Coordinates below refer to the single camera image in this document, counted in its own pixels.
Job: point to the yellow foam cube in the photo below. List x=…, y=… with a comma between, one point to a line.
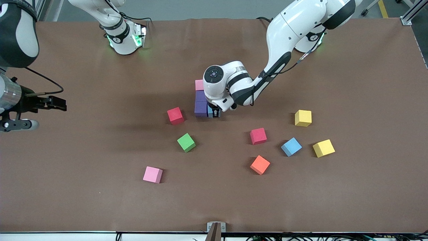
x=303, y=118
x=323, y=148

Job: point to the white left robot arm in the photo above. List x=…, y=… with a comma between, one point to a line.
x=287, y=23

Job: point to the grey cart leg with caster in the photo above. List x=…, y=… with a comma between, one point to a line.
x=364, y=12

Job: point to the orange foam cube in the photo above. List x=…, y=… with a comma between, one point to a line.
x=260, y=164

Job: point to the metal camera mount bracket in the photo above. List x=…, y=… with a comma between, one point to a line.
x=216, y=231

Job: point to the crimson foam cube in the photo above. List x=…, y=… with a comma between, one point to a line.
x=258, y=136

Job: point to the blue foam cube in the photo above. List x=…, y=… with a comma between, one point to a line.
x=209, y=113
x=291, y=146

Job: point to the aluminium frame post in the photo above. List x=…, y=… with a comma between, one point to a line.
x=409, y=16

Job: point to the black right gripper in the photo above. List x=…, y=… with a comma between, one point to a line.
x=28, y=102

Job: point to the red foam cube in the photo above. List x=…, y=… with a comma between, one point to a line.
x=175, y=115

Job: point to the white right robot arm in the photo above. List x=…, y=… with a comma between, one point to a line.
x=13, y=33

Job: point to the pink foam cube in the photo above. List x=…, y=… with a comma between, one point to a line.
x=199, y=84
x=152, y=174

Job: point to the purple foam cube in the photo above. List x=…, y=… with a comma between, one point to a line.
x=200, y=96
x=200, y=109

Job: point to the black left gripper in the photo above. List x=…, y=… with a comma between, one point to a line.
x=214, y=110

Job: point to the brown table mat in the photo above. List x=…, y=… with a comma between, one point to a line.
x=214, y=201

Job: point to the green foam cube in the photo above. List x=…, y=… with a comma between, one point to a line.
x=186, y=142

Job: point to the base connector box green light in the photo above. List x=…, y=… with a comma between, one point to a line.
x=139, y=36

